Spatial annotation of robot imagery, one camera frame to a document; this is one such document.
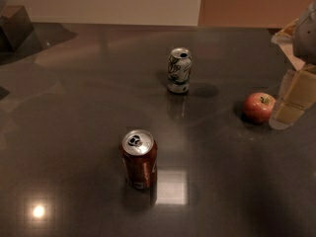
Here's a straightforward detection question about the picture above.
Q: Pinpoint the red apple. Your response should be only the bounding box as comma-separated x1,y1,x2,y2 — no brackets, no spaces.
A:
243,92,276,124

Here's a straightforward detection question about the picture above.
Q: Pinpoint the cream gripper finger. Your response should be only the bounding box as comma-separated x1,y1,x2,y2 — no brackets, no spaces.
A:
272,19,298,44
269,64,316,130

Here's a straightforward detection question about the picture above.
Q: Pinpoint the red soda can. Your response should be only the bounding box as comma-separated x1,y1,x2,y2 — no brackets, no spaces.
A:
119,129,157,190

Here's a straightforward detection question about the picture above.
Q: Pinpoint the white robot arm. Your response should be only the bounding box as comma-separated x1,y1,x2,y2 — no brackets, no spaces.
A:
269,1,316,130

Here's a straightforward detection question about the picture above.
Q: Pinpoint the silver green 7up can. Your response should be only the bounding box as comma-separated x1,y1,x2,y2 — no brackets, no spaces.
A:
167,47,192,94

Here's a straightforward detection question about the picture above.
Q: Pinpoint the dark brown box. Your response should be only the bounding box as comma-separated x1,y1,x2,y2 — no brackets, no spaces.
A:
0,6,34,52

